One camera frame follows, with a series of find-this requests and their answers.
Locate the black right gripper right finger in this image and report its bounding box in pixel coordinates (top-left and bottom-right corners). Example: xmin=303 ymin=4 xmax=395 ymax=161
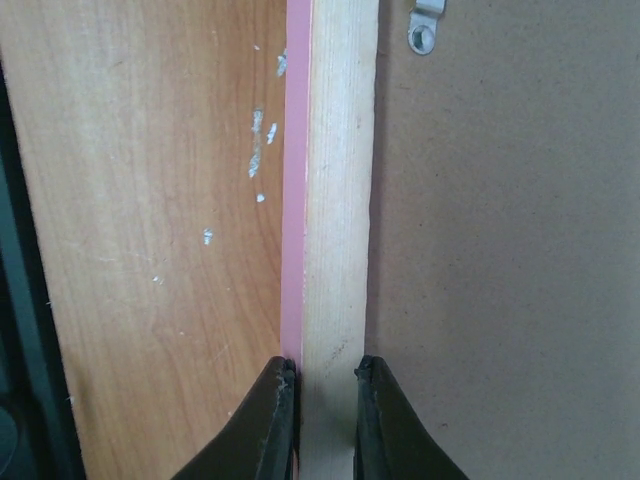
xmin=353 ymin=355 xmax=467 ymax=480

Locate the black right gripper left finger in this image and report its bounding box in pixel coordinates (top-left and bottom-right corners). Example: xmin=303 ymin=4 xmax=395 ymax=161
xmin=174 ymin=356 xmax=296 ymax=480

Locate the pink wooden photo frame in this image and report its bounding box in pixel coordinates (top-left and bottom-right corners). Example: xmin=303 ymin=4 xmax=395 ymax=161
xmin=281 ymin=1 xmax=639 ymax=479

